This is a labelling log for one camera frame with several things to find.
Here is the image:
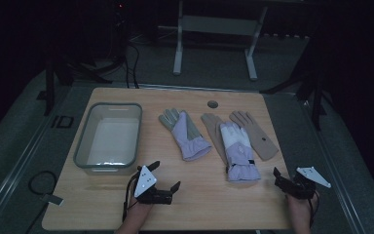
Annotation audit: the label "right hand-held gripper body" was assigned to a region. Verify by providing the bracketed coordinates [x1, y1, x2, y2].
[280, 166, 332, 201]

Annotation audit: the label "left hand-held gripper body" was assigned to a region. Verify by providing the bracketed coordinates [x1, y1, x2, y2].
[132, 165, 173, 206]

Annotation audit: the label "beige knit glove dark dot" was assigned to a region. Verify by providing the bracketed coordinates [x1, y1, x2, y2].
[229, 110, 280, 162]

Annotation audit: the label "lilac ski glove grey palm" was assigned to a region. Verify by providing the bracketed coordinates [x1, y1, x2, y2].
[158, 107, 213, 162]

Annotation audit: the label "lilac ski glove white fingers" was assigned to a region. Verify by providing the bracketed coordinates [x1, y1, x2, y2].
[219, 121, 262, 183]

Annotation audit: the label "clear plastic bin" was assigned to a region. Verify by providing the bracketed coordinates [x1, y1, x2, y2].
[73, 101, 143, 176]

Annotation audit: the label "plain beige knit glove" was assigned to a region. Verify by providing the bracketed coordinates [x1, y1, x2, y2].
[201, 112, 229, 167]

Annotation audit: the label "person's right hand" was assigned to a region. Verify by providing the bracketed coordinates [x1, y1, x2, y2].
[285, 190, 319, 226]

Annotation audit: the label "person's left hand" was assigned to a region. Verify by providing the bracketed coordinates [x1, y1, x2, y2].
[123, 194, 154, 226]

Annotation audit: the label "black tripod stand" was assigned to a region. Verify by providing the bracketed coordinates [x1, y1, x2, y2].
[261, 32, 329, 132]
[37, 55, 111, 116]

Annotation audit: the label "small grey floor plate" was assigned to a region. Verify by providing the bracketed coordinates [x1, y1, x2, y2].
[40, 193, 65, 207]

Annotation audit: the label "dark equipment with red light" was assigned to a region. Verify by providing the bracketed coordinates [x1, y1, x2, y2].
[110, 0, 132, 62]

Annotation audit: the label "right hand-held gripper cable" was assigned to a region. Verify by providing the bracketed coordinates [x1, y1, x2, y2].
[307, 191, 320, 228]

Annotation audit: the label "hand-held gripper cable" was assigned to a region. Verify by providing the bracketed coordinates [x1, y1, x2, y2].
[122, 174, 144, 222]
[307, 191, 320, 228]

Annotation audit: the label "left hand-held gripper cable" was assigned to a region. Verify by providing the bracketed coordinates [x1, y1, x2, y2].
[122, 174, 144, 222]

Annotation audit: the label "black floor cable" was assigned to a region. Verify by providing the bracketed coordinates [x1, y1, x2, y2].
[123, 40, 141, 90]

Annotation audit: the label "black cable loop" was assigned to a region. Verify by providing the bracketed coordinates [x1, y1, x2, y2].
[28, 170, 58, 197]

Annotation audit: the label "white metal stand frame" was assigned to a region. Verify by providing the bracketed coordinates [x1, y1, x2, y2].
[157, 0, 269, 82]

